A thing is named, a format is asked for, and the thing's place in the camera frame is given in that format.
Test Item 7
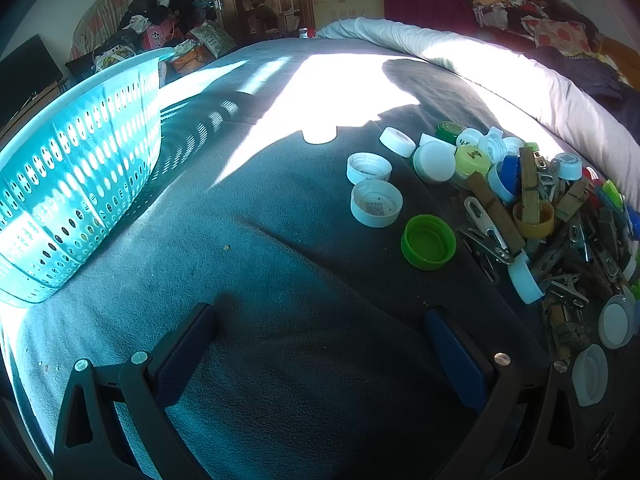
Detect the heap of bags and clothes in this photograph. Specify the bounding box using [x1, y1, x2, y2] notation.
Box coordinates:
[92, 0, 238, 78]

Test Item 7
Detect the black flat screen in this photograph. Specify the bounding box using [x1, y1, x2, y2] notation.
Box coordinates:
[0, 34, 63, 126]

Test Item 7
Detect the red dotted pillow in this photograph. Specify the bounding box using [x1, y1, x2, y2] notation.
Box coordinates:
[522, 15, 593, 58]

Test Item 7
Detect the grey translucent bottle cap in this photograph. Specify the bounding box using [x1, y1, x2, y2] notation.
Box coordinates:
[597, 296, 638, 351]

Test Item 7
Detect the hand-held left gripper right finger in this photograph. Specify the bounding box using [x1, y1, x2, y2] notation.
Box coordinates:
[422, 306, 591, 480]

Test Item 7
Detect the maroon cloth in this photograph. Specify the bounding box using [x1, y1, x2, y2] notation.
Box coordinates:
[382, 0, 476, 36]

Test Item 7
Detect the large white bottle cap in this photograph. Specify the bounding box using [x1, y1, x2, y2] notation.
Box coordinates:
[412, 140, 458, 184]

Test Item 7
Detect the mustard yellow bottle cap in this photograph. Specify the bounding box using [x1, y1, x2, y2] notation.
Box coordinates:
[512, 200, 556, 240]

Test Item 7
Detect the lime printed bottle cap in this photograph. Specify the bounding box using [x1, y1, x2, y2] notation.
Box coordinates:
[454, 145, 493, 181]

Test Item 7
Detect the white open bottle cap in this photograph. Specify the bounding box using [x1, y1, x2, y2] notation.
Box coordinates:
[350, 179, 404, 229]
[346, 152, 393, 186]

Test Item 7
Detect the blue bottle cap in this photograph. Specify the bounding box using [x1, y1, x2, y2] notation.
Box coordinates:
[500, 155, 522, 196]

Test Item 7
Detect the teal perforated plastic basket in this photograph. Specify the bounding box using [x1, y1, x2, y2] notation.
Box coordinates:
[0, 47, 177, 308]

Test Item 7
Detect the navy blue cloth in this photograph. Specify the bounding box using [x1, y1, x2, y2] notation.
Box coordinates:
[530, 45, 640, 131]

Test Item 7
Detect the white printed bottle cap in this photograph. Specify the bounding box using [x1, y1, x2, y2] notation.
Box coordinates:
[456, 127, 483, 150]

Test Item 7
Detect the green open bottle cap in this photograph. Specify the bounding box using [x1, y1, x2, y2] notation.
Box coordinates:
[401, 214, 457, 271]

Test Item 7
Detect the grey bed blanket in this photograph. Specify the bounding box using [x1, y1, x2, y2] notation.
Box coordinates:
[0, 37, 640, 480]

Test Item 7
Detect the translucent white bottle cap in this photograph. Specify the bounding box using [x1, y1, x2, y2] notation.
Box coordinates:
[571, 344, 610, 407]

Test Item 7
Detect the wooden cabinet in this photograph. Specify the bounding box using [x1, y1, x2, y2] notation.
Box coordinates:
[0, 80, 66, 133]

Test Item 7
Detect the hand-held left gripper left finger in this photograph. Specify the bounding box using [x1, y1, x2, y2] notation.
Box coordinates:
[52, 302, 218, 480]

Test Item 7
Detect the white duvet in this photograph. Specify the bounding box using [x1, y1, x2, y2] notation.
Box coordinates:
[315, 17, 640, 211]

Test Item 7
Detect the striped round headboard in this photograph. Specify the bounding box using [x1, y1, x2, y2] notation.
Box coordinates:
[69, 0, 166, 61]

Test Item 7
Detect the pile of clothespins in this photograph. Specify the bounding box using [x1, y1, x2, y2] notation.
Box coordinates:
[457, 147, 640, 361]

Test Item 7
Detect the dark green bottle cap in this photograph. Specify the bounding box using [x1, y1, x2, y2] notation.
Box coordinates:
[435, 121, 463, 146]

